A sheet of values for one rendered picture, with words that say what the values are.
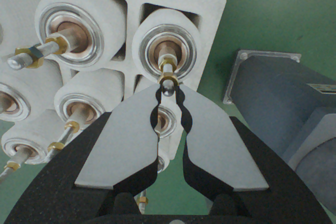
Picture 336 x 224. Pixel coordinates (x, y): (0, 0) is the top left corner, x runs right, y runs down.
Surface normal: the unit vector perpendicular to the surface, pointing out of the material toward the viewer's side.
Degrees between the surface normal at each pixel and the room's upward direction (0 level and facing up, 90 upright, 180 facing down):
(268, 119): 90
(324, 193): 73
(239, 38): 0
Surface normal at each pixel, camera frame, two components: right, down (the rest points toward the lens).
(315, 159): -0.95, -0.26
